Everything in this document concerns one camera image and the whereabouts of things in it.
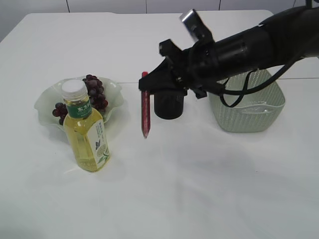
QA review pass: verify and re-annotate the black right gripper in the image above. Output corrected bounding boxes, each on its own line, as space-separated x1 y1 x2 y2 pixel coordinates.
138 31 272 99

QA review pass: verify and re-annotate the red marker pen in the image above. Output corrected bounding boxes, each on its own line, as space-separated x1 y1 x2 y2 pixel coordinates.
141 71 152 139

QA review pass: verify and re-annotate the purple grape bunch with leaves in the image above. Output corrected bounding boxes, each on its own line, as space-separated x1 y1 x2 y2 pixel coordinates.
52 74 109 125

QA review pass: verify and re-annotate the yellow tea bottle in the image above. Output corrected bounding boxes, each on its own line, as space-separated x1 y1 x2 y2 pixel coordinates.
61 79 110 172

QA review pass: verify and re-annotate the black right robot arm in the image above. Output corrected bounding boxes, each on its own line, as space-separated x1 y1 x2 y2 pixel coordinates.
139 6 319 98

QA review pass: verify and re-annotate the black mesh pen holder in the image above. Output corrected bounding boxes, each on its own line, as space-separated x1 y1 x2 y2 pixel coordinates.
154 91 184 120

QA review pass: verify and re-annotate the green plastic basket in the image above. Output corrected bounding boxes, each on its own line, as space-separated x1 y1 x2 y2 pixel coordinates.
208 70 286 133

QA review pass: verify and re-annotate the light green wavy plate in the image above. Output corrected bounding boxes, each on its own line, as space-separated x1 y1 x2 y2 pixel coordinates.
34 76 124 131

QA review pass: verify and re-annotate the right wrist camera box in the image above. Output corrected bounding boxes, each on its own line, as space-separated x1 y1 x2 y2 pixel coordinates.
179 9 214 42

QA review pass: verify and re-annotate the black cable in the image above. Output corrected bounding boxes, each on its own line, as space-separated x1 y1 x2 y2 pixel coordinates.
211 49 305 108

